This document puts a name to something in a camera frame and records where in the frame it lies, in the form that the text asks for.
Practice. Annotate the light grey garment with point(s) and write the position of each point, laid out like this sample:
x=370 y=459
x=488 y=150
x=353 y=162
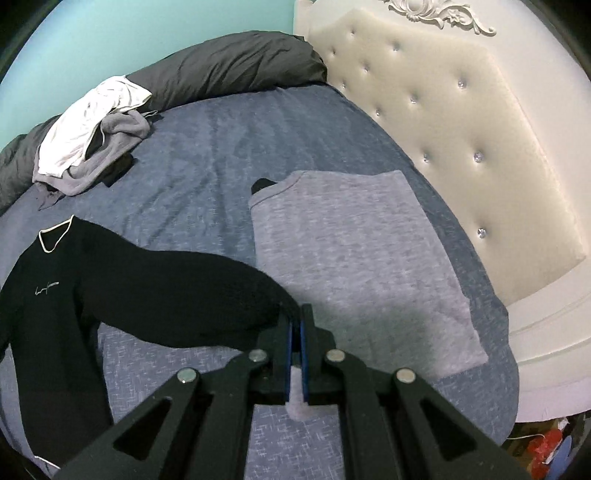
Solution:
x=115 y=138

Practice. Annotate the red bag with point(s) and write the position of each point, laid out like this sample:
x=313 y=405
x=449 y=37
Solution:
x=539 y=446

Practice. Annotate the black sweater with white trim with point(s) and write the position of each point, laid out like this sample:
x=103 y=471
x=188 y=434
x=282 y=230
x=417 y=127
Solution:
x=138 y=286

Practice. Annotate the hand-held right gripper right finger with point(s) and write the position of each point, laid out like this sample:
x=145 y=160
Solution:
x=304 y=360

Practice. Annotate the white garment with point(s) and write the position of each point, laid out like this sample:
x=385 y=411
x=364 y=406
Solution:
x=69 y=134

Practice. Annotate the folded grey sweater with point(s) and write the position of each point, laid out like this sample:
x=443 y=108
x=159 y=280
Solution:
x=360 y=258

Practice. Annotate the crumpled black garment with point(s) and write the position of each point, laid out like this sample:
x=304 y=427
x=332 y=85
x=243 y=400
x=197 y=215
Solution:
x=117 y=170

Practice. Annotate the small black cloth piece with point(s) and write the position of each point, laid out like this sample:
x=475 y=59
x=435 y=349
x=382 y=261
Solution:
x=262 y=184

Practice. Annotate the blue patterned bed cover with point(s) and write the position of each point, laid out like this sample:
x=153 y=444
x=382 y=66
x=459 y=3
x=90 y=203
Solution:
x=207 y=138

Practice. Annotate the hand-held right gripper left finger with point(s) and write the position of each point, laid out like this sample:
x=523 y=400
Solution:
x=289 y=364

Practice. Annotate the dark grey duvet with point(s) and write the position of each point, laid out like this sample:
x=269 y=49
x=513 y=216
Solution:
x=231 y=69

